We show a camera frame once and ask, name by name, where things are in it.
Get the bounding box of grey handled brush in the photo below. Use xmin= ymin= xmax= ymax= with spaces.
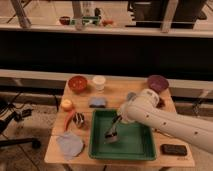
xmin=105 ymin=116 xmax=122 ymax=143

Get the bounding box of green plastic tray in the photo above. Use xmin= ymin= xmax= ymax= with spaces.
xmin=88 ymin=109 xmax=156 ymax=161

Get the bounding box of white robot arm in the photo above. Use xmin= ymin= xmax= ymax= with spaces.
xmin=118 ymin=89 xmax=213 ymax=154

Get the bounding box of small grey-blue round object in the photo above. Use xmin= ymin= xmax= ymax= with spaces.
xmin=126 ymin=92 xmax=136 ymax=101

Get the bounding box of blue sponge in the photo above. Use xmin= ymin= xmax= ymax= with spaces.
xmin=89 ymin=97 xmax=107 ymax=108

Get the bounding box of white cup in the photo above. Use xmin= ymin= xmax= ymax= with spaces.
xmin=92 ymin=75 xmax=106 ymax=91

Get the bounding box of dark brown grape bunch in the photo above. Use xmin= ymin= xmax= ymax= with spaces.
xmin=157 ymin=97 xmax=165 ymax=108

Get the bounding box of wooden table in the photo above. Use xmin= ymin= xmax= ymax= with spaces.
xmin=45 ymin=79 xmax=195 ymax=168

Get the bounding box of purple bowl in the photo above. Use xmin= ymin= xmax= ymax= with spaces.
xmin=147 ymin=75 xmax=169 ymax=93

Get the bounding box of red chili pepper toy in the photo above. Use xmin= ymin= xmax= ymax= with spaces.
xmin=64 ymin=109 xmax=76 ymax=131

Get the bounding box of yellow round fruit toy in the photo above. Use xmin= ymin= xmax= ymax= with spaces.
xmin=61 ymin=99 xmax=73 ymax=111

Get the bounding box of black rectangular eraser block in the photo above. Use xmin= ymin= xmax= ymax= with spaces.
xmin=160 ymin=144 xmax=187 ymax=156

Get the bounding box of blue-grey cloth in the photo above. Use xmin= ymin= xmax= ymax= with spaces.
xmin=56 ymin=132 xmax=84 ymax=160

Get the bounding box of orange background object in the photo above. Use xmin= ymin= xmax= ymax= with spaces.
xmin=102 ymin=20 xmax=114 ymax=27

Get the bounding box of green background box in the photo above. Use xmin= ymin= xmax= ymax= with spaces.
xmin=82 ymin=16 xmax=100 ymax=25

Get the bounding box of black office chair base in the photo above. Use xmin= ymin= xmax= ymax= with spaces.
xmin=0 ymin=96 xmax=42 ymax=150

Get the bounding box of dark red background bowl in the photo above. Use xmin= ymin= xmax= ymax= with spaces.
xmin=59 ymin=16 xmax=70 ymax=25

